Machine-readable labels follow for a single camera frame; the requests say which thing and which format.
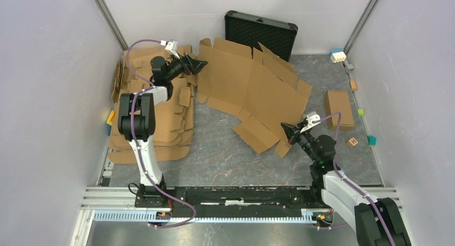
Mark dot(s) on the stack of flat cardboard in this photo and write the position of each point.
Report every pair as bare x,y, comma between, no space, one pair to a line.
174,118

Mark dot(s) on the teal small cube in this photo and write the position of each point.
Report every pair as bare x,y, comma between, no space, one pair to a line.
372,140

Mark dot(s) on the grey small block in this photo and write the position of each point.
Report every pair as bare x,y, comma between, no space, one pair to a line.
348,67

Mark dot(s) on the black poker chip case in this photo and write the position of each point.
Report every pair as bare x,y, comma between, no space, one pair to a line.
251,30

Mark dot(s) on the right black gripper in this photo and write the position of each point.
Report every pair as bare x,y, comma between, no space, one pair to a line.
291,131

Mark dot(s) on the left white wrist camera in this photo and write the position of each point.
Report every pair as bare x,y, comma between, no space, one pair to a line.
171,47

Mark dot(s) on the blue white toy block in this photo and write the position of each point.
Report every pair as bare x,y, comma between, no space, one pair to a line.
337,55

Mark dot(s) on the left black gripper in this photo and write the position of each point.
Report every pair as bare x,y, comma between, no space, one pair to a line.
191,65

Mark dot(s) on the cardboard box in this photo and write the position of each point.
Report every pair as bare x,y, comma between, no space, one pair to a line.
257,87
338,101

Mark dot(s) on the folded closed cardboard box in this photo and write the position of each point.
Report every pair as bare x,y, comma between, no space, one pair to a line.
338,101

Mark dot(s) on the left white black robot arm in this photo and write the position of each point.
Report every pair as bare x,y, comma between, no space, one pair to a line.
137,123

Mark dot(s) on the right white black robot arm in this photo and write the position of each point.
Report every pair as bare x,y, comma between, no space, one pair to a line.
375,220

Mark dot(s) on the wooden letter block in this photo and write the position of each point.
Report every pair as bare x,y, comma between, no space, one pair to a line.
352,142

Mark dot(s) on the orange yellow block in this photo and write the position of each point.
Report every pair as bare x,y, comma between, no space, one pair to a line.
109,122

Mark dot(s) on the green small cube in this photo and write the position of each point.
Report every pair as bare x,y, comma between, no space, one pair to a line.
360,112

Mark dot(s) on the small wooden cube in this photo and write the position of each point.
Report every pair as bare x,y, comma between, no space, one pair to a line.
353,85

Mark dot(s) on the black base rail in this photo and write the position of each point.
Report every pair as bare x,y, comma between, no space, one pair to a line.
231,202

